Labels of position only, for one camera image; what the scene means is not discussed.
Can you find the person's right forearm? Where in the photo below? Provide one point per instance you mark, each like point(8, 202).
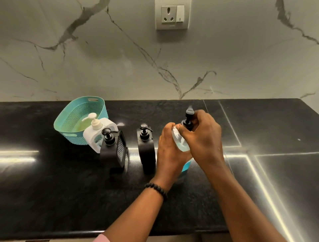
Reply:
point(239, 209)

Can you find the black pump head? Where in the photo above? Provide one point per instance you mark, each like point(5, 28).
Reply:
point(189, 116)

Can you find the person's right hand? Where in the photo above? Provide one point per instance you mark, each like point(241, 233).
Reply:
point(206, 142)

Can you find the clear blue soap bottle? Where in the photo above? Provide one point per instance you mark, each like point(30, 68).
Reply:
point(180, 144)

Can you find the white wall socket with switch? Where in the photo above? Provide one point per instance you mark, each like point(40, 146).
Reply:
point(172, 15)

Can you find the person's left forearm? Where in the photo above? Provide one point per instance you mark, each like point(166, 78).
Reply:
point(139, 214)

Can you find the pink sleeve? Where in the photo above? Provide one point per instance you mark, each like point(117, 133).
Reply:
point(101, 238)

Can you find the black dispenser with mesh holder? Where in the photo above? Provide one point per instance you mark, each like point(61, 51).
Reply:
point(111, 152)

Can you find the white pump bottle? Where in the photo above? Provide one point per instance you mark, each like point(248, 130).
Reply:
point(92, 136)

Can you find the teal perforated plastic basket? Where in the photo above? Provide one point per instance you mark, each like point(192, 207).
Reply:
point(72, 117)

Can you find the person's right thumb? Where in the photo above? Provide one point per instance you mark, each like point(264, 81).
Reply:
point(185, 131)

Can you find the person's left fingers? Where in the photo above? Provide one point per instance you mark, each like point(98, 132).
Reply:
point(167, 132)

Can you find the black soap dispenser bottle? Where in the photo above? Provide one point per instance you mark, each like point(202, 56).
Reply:
point(146, 149)

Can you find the person's left hand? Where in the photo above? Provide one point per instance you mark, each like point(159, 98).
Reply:
point(168, 157)

